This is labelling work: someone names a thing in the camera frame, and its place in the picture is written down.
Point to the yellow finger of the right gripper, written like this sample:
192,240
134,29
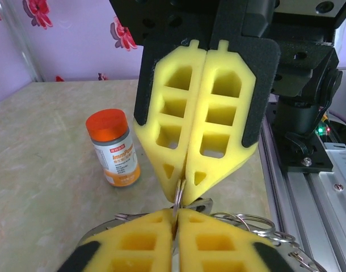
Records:
246,85
158,113

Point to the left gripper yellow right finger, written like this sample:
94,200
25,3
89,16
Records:
215,246

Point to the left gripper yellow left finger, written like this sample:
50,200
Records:
141,246

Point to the black-headed key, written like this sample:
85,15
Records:
202,204

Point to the clear plastic test tube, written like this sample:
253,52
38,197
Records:
100,228

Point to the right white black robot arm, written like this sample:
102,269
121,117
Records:
297,116

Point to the small circuit board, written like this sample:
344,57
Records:
323,131

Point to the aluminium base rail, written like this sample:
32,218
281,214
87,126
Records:
297,198

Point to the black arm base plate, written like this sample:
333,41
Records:
317,164

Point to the aluminium frame post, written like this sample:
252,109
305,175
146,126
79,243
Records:
22,42

